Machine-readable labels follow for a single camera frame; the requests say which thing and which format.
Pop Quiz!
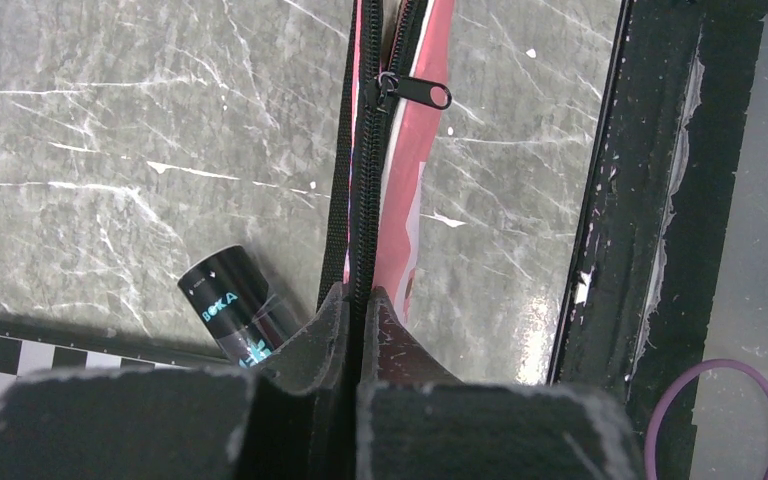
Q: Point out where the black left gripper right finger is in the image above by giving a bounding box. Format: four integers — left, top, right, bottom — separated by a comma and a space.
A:
356, 288, 644, 479

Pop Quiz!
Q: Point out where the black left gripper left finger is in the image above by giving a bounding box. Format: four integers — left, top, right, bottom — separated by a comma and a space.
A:
0, 284, 351, 479

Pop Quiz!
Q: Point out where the black shuttlecock tube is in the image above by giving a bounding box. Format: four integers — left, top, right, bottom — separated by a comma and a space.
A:
177, 245, 300, 368

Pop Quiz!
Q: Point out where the pink racket bag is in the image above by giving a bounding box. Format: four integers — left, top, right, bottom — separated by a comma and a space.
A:
319, 1, 455, 324

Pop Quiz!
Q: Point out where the black white chessboard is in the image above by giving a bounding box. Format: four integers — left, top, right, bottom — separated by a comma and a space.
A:
0, 319, 228, 396

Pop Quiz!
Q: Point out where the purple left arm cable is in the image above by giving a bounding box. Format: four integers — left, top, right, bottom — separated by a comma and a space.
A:
643, 358, 768, 480

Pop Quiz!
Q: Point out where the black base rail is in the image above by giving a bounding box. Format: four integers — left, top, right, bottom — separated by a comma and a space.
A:
547, 1, 768, 479

